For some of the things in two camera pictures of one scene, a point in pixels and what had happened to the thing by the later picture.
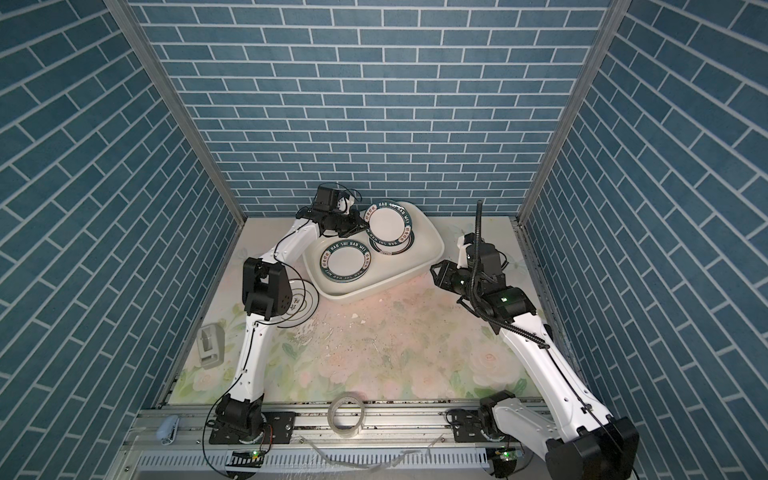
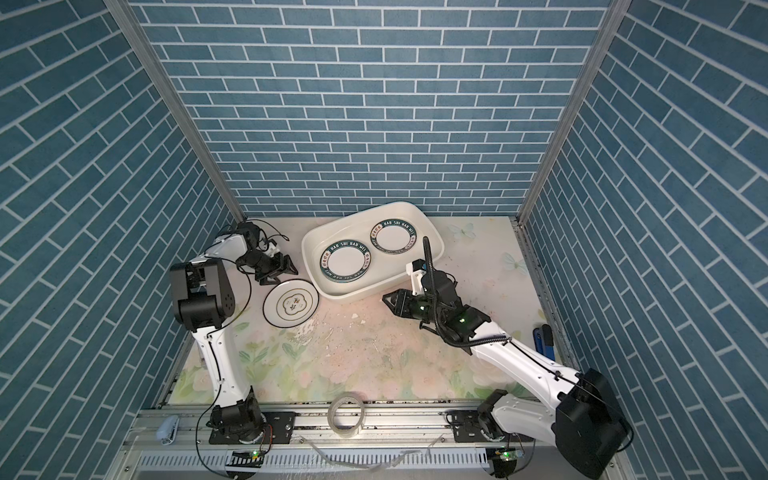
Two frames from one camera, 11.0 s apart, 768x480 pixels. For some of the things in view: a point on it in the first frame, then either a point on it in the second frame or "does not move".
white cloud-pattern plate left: x=305 y=299 does not move
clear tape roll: x=331 y=418 does not move
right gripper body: x=458 y=280 -> x=421 y=309
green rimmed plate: x=345 y=261 does not move
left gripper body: x=343 y=223 -> x=262 y=265
